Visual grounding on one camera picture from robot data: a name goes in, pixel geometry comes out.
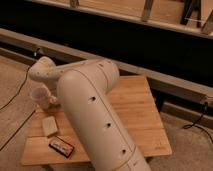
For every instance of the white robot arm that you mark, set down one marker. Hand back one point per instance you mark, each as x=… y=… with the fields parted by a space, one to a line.
x=81 y=89

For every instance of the wooden board table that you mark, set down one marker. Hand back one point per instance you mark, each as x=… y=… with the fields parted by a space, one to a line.
x=134 y=104

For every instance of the grey metal rail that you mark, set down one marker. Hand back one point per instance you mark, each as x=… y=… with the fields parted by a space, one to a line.
x=161 y=83

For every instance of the black snack packet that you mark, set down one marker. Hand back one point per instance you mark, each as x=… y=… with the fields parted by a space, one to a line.
x=61 y=146

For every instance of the beige sponge block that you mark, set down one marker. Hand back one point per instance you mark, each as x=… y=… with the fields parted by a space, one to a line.
x=49 y=126

